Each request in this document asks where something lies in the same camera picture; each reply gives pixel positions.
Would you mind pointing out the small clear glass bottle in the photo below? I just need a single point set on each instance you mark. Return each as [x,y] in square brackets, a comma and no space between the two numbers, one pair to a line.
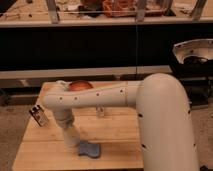
[100,112]

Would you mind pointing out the orange ceramic bowl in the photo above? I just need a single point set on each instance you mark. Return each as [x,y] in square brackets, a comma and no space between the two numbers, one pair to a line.
[80,85]

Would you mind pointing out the small dark card box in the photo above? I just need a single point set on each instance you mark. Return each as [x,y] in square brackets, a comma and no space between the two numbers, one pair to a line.
[37,112]

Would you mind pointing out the orange basket on shelf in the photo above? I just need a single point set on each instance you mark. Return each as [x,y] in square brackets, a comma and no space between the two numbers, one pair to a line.
[118,8]

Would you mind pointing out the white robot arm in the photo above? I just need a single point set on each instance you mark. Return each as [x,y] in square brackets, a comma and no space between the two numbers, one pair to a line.
[163,111]

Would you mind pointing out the silver metal dome lamp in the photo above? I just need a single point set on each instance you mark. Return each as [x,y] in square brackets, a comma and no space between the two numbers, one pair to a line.
[199,48]

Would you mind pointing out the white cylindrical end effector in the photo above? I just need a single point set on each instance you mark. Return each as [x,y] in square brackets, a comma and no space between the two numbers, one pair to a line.
[71,136]

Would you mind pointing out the blue eraser sponge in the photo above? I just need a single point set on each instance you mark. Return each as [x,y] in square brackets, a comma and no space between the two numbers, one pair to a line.
[86,148]

